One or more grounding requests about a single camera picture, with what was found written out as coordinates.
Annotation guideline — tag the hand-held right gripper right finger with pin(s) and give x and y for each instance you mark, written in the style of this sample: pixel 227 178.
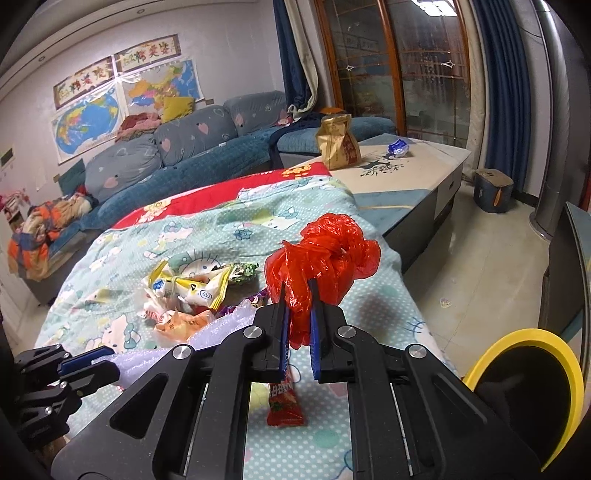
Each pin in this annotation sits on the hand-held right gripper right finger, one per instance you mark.
pixel 316 337

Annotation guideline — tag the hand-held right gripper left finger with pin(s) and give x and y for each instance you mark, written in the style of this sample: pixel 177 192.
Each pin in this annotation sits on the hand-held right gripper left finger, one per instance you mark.
pixel 285 334

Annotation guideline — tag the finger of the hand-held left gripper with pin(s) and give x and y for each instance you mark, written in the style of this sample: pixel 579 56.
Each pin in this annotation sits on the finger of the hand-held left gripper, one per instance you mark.
pixel 99 376
pixel 85 360

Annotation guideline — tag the purple snack wrapper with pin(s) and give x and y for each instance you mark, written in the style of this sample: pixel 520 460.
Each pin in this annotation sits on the purple snack wrapper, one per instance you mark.
pixel 251 302

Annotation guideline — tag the red plastic bag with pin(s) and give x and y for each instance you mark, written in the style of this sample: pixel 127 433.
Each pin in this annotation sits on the red plastic bag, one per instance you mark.
pixel 323 254

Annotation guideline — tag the yellow rimmed trash bin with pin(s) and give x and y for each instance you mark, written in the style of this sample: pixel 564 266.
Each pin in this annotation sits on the yellow rimmed trash bin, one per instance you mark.
pixel 521 392

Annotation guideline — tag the pale lilac plastic bag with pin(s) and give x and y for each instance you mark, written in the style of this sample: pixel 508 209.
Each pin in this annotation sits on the pale lilac plastic bag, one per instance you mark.
pixel 217 332

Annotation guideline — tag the red snack wrapper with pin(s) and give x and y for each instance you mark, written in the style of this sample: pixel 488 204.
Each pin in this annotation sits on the red snack wrapper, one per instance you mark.
pixel 282 406

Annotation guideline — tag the green candy wrapper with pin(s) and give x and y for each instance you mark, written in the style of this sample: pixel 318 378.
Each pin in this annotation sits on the green candy wrapper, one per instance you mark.
pixel 244 272

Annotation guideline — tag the white red wrapper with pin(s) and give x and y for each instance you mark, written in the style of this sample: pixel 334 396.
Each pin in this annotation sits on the white red wrapper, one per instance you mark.
pixel 157 314

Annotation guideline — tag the cartoon cat printed blanket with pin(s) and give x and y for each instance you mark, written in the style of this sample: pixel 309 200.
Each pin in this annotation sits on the cartoon cat printed blanket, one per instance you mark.
pixel 115 277

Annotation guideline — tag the yellow white snack wrapper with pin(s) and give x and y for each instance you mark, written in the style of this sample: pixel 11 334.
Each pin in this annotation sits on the yellow white snack wrapper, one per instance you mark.
pixel 203 290

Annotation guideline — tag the orange snack wrapper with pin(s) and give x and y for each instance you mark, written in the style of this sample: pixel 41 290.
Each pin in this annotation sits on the orange snack wrapper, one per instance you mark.
pixel 184 325

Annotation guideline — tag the crumpled white yellow wrapper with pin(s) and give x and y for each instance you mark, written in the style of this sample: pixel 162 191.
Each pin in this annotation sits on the crumpled white yellow wrapper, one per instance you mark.
pixel 159 279

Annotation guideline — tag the orange patterned blanket pile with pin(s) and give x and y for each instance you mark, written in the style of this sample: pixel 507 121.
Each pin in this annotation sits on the orange patterned blanket pile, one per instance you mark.
pixel 46 235

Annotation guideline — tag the clear plastic scrap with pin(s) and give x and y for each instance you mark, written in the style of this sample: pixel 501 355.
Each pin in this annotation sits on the clear plastic scrap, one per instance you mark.
pixel 445 302

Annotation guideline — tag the red floral quilt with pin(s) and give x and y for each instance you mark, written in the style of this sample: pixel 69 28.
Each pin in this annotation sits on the red floral quilt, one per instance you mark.
pixel 194 203

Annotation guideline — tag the marble top coffee table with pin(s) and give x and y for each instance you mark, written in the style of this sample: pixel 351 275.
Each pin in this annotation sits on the marble top coffee table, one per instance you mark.
pixel 415 184

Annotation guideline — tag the brown paper bag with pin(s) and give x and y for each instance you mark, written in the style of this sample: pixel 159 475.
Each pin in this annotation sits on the brown paper bag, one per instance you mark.
pixel 339 143

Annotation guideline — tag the blue grey sofa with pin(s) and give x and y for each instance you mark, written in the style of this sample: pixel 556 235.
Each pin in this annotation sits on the blue grey sofa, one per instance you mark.
pixel 207 152

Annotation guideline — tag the blue white wrapper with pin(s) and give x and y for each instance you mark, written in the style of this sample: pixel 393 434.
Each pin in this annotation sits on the blue white wrapper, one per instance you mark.
pixel 398 147

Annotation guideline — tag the small blue storage stool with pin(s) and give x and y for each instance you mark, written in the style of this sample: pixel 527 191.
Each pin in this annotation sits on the small blue storage stool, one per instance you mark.
pixel 491 191

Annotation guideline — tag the world map poster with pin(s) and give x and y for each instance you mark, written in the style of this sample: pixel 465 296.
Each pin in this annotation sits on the world map poster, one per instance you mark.
pixel 85 127

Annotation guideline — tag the pile of pink clothes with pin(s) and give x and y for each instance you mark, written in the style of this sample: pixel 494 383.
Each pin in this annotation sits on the pile of pink clothes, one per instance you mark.
pixel 136 124

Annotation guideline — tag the yellow pillow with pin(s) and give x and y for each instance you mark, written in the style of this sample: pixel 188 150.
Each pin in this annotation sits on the yellow pillow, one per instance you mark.
pixel 178 108

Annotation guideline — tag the country map poster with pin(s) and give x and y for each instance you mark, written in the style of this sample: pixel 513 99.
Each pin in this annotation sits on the country map poster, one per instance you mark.
pixel 161 85

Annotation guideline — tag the wooden framed glass door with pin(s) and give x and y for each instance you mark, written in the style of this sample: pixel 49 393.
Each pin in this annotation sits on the wooden framed glass door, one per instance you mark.
pixel 392 69

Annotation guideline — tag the blue curtain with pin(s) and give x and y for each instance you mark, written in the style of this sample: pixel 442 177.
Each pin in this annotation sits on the blue curtain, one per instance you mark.
pixel 503 92
pixel 288 50

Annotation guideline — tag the silver tower air conditioner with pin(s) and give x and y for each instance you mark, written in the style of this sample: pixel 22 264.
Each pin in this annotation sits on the silver tower air conditioner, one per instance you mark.
pixel 554 115

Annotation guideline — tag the embroidered wall picture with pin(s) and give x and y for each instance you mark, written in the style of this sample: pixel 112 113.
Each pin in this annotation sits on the embroidered wall picture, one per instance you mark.
pixel 83 83
pixel 145 55

